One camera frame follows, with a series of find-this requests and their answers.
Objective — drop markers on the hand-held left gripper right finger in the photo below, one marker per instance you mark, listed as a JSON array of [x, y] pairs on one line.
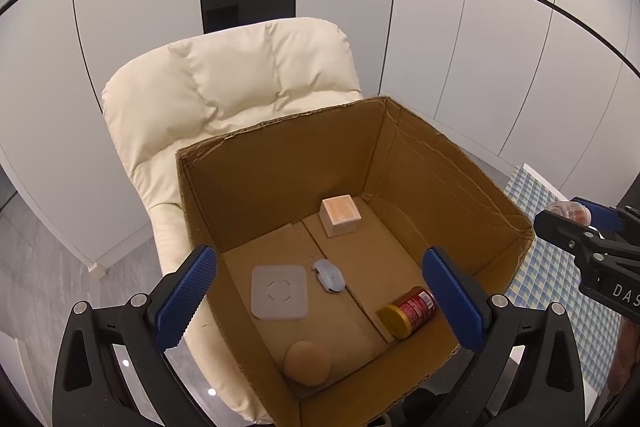
[[452, 302]]

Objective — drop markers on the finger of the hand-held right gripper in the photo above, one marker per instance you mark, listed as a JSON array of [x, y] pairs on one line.
[[605, 216], [555, 227]]

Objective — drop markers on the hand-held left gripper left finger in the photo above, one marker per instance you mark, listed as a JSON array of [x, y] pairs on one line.
[[187, 302]]

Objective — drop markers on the clear bottle with peach cap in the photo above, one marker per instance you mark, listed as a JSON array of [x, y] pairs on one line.
[[570, 211]]

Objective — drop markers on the red can with gold lid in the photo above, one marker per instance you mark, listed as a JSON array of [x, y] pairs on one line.
[[412, 307]]

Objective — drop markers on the white square lid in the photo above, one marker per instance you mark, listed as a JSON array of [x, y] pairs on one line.
[[279, 292]]

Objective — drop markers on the beige powder puff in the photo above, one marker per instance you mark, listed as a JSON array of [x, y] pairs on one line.
[[307, 362]]

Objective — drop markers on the brown cardboard box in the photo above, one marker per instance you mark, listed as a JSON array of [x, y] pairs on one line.
[[425, 167]]

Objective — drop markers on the small cube carton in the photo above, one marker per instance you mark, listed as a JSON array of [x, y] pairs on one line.
[[340, 217]]

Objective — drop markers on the person's right hand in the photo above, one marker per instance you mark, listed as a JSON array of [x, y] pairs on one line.
[[624, 357]]

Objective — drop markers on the blue yellow checkered tablecloth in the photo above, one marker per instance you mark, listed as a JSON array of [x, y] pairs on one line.
[[545, 277]]

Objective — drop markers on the person's black pants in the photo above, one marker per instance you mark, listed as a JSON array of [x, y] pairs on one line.
[[420, 409]]

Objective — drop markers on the cream padded chair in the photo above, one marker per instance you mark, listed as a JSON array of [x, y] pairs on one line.
[[225, 72]]

